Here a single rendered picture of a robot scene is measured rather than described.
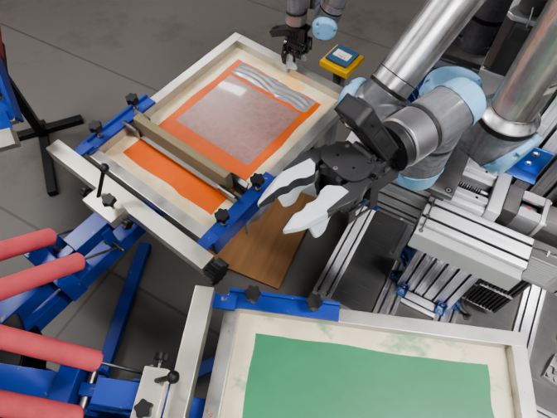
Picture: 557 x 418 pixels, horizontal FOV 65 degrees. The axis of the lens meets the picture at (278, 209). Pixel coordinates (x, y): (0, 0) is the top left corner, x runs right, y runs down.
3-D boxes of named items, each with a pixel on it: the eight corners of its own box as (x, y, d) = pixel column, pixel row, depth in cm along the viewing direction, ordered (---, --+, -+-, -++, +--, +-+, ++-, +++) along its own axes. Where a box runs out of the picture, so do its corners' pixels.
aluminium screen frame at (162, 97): (236, 40, 181) (235, 31, 178) (355, 101, 162) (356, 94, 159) (85, 157, 149) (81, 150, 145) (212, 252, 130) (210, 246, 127)
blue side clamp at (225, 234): (266, 182, 145) (265, 169, 139) (278, 189, 143) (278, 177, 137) (204, 245, 132) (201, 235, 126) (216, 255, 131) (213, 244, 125)
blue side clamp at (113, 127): (150, 107, 163) (145, 93, 157) (159, 113, 161) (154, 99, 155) (86, 157, 150) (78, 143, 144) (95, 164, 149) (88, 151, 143)
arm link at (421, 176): (399, 140, 81) (415, 96, 72) (445, 180, 76) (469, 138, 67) (369, 161, 79) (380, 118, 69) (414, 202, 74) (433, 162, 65)
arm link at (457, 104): (477, 133, 68) (501, 92, 60) (428, 167, 64) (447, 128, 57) (438, 104, 71) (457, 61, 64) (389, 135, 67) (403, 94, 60)
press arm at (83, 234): (114, 207, 133) (109, 198, 129) (128, 217, 131) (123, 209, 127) (69, 247, 126) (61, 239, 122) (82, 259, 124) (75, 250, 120)
